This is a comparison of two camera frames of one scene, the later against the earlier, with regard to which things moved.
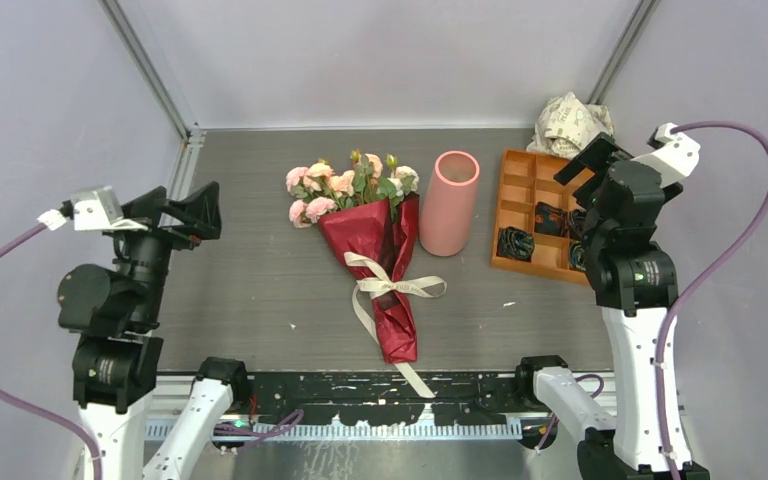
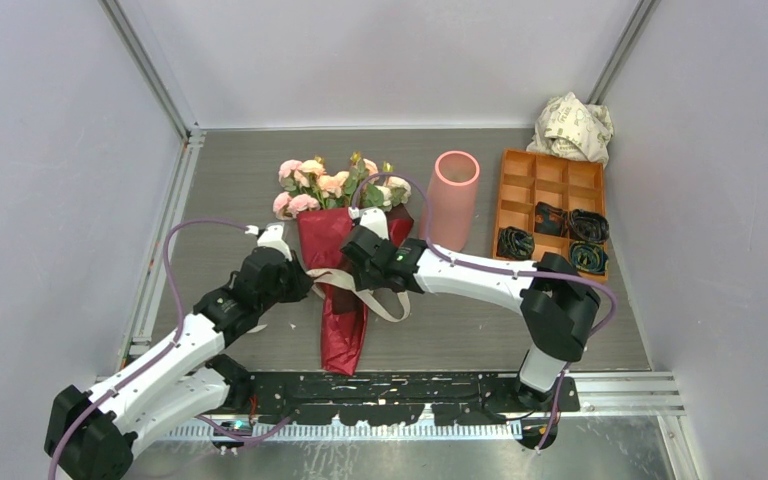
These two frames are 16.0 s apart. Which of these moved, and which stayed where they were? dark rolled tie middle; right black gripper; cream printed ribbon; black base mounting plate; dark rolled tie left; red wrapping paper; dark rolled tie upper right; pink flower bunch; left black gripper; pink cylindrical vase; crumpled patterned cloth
Moved: pink flower bunch; left black gripper; red wrapping paper; right black gripper; cream printed ribbon
Stayed: dark rolled tie left; black base mounting plate; dark rolled tie upper right; pink cylindrical vase; dark rolled tie middle; crumpled patterned cloth
